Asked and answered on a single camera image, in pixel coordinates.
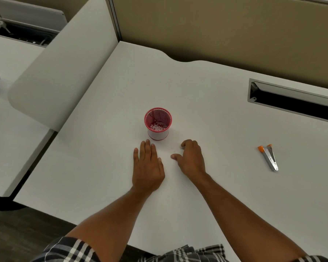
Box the person's right forearm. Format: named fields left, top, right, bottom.
left=193, top=173, right=310, bottom=262

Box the person's left hand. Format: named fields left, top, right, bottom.
left=132, top=139, right=165, bottom=192

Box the white desk divider panel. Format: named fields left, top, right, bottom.
left=7, top=0, right=119, bottom=131

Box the grey desk cable tray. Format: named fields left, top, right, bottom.
left=0, top=0, right=68, bottom=48
left=247, top=78, right=328, bottom=124

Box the plaid shirt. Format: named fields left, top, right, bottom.
left=31, top=236, right=328, bottom=262

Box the red mesh pen cup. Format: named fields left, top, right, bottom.
left=144, top=107, right=172, bottom=142

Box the person's left forearm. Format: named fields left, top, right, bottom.
left=66, top=187, right=157, bottom=262

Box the person's right hand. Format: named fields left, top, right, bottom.
left=171, top=139, right=209, bottom=179

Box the beige partition screen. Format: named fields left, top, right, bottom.
left=109, top=0, right=328, bottom=92

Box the aluminium partition post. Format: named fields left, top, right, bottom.
left=107, top=0, right=122, bottom=43

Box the silver stapler with orange tips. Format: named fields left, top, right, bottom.
left=258, top=144, right=279, bottom=172

